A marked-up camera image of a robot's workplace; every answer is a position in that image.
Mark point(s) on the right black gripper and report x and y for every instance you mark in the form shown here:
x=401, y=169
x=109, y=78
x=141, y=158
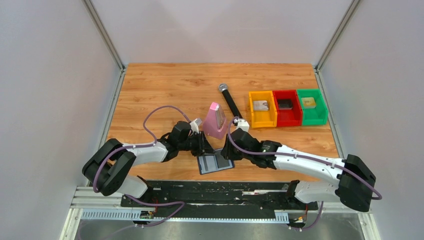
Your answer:
x=227, y=152

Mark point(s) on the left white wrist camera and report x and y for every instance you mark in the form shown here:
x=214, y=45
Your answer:
x=195, y=125

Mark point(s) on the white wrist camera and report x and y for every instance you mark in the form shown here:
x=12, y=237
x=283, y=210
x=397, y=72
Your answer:
x=242, y=124
x=195, y=125

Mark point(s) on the yellow plastic bin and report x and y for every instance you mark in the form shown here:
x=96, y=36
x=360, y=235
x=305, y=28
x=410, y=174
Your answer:
x=266, y=119

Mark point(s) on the pink metronome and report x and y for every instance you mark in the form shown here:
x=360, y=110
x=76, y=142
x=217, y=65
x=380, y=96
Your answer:
x=215, y=123

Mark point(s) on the white cards in yellow bin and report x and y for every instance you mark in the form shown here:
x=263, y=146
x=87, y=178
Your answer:
x=260, y=105

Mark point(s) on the green plastic bin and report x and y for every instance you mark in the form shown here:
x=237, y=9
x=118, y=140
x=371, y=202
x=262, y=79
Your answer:
x=313, y=115

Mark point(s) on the blue leather card holder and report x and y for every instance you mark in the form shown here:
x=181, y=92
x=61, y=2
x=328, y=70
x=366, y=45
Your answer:
x=222, y=163

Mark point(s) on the black microphone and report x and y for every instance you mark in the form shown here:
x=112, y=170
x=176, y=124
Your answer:
x=224, y=90

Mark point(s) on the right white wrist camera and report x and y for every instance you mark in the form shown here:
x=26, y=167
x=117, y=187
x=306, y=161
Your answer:
x=242, y=124

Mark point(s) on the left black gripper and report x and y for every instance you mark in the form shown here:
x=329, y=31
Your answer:
x=204, y=147

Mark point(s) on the gold cards in green bin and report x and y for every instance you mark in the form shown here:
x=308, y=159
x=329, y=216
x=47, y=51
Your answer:
x=308, y=102

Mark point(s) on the red plastic bin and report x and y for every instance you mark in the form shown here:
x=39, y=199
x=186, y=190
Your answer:
x=289, y=111

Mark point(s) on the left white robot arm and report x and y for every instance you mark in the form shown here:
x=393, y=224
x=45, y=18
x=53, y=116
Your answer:
x=108, y=169

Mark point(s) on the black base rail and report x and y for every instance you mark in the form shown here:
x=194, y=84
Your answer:
x=224, y=199

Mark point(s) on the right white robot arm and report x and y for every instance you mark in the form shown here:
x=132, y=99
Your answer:
x=348, y=180

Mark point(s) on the black cards in red bin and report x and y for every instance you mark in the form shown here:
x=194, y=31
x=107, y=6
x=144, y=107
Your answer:
x=284, y=104

